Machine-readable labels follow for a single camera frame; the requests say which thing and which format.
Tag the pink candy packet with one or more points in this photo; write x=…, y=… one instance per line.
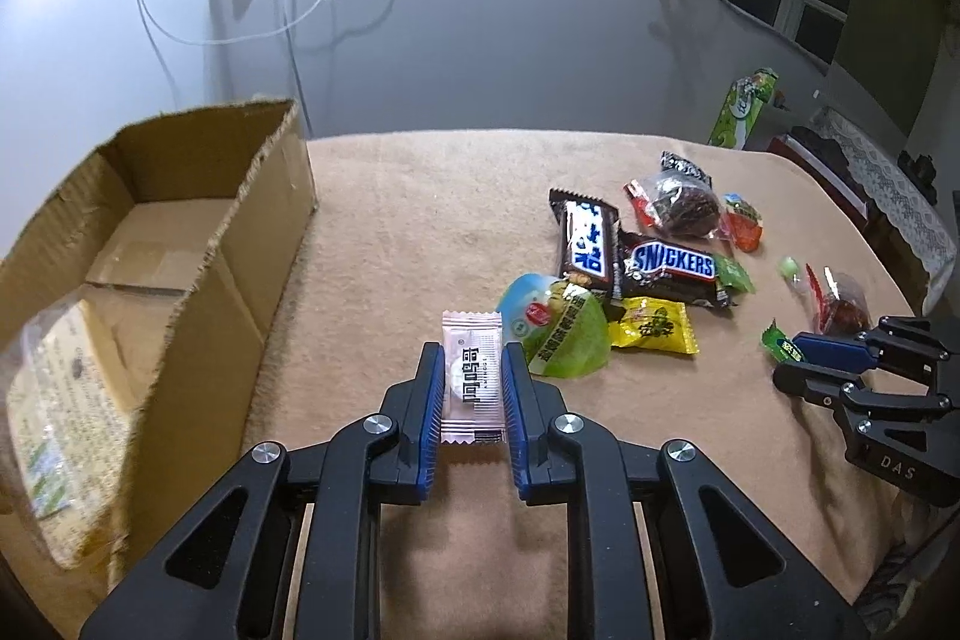
x=472, y=362

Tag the green white snack bag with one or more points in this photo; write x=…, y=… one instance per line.
x=742, y=111

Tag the small black snack packet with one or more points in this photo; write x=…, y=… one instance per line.
x=679, y=166

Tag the clear packet dark brown snack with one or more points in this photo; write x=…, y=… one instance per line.
x=682, y=205

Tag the white lace cloth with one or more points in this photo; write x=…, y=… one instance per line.
x=885, y=175

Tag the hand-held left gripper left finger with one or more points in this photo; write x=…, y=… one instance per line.
x=431, y=415

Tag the small dark object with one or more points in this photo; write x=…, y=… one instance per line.
x=919, y=168

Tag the green jelly cup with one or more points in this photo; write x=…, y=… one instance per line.
x=566, y=332

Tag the clear bag of yellowish snack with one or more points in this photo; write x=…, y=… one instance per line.
x=67, y=400

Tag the red and green snack packet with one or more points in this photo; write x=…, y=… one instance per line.
x=742, y=224

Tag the cardboard box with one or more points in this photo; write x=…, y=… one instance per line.
x=247, y=250

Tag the small green candy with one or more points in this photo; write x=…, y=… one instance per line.
x=733, y=272

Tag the dark patterned cloth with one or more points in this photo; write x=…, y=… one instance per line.
x=892, y=580

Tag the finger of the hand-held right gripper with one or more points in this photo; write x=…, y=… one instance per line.
x=832, y=351
x=817, y=385

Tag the brown chocolate bar white band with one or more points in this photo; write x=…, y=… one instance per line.
x=589, y=235

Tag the small green packet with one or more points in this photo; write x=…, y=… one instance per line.
x=780, y=344

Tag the brown chocolate bar blue lettering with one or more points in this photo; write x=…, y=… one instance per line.
x=667, y=265

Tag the dark red cabinet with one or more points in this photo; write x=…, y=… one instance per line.
x=817, y=160

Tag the clear red snack packet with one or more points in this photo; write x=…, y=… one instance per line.
x=840, y=310

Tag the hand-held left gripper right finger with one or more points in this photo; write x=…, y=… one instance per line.
x=517, y=415

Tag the yellow snack packet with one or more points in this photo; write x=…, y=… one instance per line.
x=652, y=326

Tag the round green candy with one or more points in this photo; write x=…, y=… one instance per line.
x=789, y=266

